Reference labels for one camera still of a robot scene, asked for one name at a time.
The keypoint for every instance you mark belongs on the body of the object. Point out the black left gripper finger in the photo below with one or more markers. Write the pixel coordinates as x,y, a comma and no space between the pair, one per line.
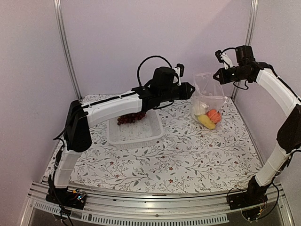
189,94
189,87

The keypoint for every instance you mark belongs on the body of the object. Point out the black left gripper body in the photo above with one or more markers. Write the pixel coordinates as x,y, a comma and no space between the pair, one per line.
168,94

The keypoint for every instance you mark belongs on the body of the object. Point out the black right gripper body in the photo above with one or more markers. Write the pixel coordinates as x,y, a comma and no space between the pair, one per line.
239,75

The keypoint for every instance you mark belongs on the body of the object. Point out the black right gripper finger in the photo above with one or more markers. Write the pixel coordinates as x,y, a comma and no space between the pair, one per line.
218,78
218,73

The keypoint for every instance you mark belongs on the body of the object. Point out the white toy cauliflower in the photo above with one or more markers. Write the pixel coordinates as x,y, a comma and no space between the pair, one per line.
199,108

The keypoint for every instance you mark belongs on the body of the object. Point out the clear zip top bag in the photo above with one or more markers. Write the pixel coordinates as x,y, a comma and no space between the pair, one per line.
208,91

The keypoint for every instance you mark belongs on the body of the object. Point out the yellow toy corn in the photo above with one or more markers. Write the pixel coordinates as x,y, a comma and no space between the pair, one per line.
204,120

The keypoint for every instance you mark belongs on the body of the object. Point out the white perforated plastic basket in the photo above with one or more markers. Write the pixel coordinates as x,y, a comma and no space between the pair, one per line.
143,133

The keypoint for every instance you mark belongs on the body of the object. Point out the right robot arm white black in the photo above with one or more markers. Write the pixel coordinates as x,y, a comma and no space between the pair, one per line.
239,64

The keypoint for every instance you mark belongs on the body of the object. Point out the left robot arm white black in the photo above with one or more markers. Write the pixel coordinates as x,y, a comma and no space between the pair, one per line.
76,137

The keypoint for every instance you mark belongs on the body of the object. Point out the dark red toy grapes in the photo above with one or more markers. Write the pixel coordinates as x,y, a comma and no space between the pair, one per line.
130,118

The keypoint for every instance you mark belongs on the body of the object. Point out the floral patterned table mat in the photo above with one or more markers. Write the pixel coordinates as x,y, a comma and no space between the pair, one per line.
189,158

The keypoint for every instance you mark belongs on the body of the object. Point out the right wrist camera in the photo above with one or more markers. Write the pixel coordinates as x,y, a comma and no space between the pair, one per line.
223,58

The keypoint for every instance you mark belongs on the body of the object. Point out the right aluminium frame post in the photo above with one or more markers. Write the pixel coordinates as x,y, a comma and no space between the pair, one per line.
249,37

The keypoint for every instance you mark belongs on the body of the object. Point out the aluminium frame post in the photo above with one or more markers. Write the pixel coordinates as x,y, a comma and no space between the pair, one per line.
249,37
66,49

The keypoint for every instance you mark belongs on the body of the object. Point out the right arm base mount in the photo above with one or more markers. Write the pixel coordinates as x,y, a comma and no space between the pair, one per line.
247,201

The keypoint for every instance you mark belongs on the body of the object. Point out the left aluminium frame post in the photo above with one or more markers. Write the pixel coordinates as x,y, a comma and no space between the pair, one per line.
66,49

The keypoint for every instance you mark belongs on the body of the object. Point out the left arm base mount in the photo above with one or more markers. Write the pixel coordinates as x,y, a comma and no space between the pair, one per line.
62,196

